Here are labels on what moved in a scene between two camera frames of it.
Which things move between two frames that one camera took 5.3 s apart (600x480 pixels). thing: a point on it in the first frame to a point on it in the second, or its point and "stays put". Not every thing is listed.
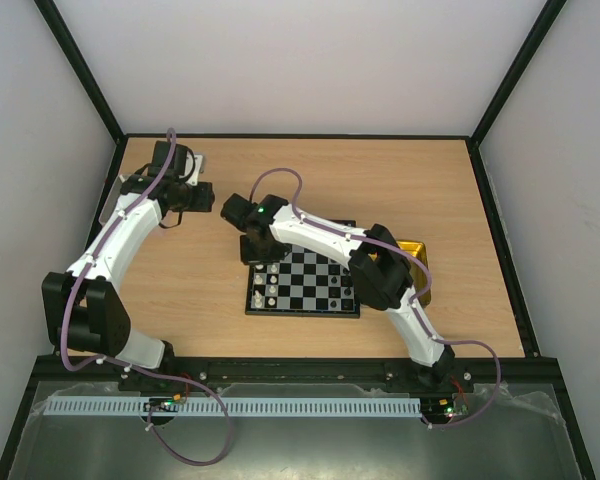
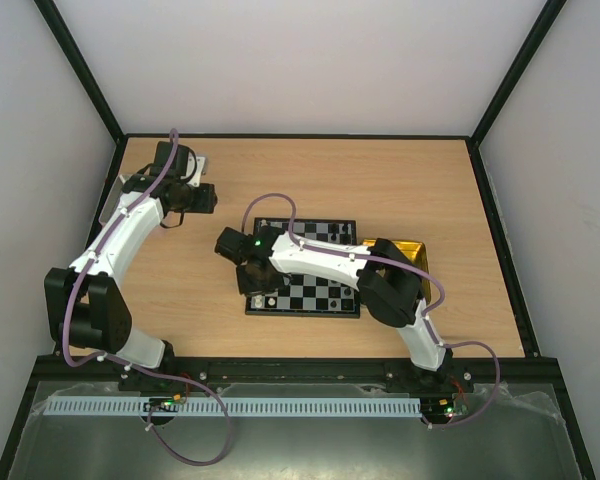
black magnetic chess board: [307, 284] stays put
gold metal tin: [418, 274] stays put
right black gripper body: [259, 251] to [250, 282]
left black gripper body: [194, 204] stays put
